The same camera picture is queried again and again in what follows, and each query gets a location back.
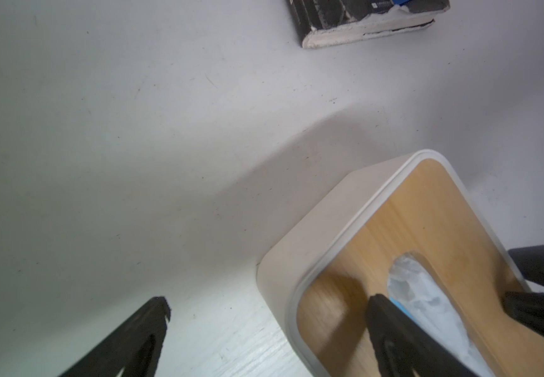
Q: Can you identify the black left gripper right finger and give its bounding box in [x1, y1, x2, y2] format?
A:
[365, 294, 475, 377]

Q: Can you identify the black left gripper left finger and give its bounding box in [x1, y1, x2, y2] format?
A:
[63, 296, 171, 376]

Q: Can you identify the blue tissue paper pack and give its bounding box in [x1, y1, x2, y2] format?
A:
[387, 253, 494, 376]

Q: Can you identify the white tissue box lid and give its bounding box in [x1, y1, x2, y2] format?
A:
[296, 150, 544, 376]

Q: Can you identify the white blue pencil box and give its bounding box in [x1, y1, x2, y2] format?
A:
[392, 0, 412, 6]

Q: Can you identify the white tissue box base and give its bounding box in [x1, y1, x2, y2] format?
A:
[256, 152, 417, 376]

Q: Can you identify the black paperback book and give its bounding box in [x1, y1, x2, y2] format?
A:
[288, 0, 450, 49]

